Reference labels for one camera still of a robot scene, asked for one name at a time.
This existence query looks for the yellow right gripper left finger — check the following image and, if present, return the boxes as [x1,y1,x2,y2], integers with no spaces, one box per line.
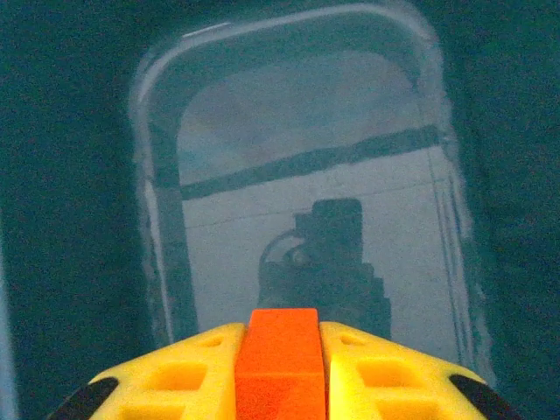
[45,322,249,420]

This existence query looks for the teal plastic container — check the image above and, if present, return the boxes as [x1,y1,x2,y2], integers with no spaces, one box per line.
[0,0,560,420]

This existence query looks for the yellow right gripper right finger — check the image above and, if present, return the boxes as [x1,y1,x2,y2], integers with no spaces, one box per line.
[318,321,526,420]

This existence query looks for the orange lego brick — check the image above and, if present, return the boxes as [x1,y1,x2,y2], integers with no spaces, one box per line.
[234,308,328,420]

